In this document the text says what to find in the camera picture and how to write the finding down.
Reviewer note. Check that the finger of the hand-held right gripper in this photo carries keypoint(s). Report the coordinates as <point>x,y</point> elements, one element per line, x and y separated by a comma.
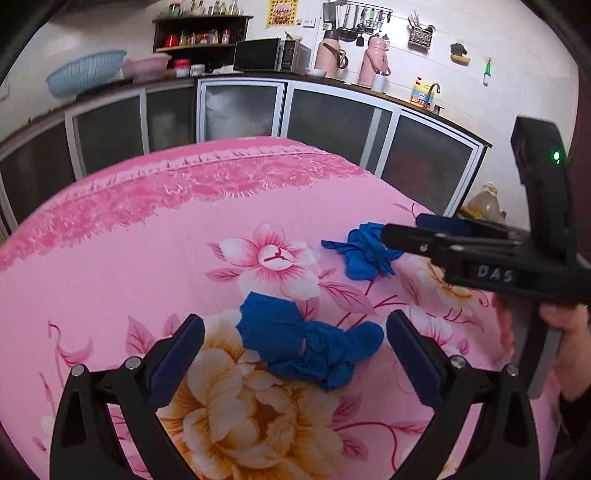
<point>443,223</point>
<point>406,240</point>

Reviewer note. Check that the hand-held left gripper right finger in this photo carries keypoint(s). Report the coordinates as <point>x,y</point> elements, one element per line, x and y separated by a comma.
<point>413,355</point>

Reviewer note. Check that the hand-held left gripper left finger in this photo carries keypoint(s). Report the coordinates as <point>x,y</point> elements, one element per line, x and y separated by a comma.
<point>178,360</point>

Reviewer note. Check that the blue glove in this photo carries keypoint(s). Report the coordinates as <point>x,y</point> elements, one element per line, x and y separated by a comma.
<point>364,258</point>
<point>277,327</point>

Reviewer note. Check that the person's right hand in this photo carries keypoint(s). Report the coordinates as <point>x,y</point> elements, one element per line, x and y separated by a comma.
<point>575,341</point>

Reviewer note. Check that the plastic oil bottle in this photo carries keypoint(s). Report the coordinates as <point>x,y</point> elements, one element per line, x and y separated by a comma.
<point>485,203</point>

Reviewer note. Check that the pink floral tablecloth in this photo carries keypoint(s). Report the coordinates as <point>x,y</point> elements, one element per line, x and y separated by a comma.
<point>138,240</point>

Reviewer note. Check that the metal faucet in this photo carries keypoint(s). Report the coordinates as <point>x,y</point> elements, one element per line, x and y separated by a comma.
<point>435,94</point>

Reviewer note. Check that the yellow detergent bottle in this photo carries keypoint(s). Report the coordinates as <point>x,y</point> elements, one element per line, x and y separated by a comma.
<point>420,94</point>

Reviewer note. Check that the grey framed kitchen cabinet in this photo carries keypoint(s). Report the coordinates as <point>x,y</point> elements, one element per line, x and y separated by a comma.
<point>332,120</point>

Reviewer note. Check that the white cup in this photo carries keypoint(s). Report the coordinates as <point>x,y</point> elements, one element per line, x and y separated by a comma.
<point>378,83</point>

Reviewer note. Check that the black and yellow scrubber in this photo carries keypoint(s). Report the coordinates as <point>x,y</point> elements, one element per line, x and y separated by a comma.
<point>459,51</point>

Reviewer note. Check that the pink thermos flask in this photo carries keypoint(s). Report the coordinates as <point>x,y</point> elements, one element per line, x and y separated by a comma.
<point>373,60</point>
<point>328,55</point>

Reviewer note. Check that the chopstick holder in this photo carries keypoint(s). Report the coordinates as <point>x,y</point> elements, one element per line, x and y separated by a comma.
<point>420,34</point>

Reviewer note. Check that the black microwave oven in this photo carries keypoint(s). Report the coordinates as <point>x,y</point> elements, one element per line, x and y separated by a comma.
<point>258,54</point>

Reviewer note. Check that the pink plastic basin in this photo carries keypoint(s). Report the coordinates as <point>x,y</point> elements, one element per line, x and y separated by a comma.
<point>145,67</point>

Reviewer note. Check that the black spice shelf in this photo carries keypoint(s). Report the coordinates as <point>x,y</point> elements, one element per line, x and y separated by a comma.
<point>203,19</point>

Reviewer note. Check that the blue plastic basket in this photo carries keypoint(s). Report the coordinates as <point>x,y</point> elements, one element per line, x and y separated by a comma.
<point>85,74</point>

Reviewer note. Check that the row of glass jars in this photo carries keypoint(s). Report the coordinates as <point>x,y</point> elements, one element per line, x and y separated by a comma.
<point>207,7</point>

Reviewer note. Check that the red jar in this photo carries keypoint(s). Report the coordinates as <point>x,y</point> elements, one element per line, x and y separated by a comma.
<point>171,40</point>

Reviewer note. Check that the wall utensil rack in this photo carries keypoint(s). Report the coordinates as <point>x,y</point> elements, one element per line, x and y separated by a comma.
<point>358,21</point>

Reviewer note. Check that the yellow wall poster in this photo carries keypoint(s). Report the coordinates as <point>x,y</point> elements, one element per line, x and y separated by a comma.
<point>284,13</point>

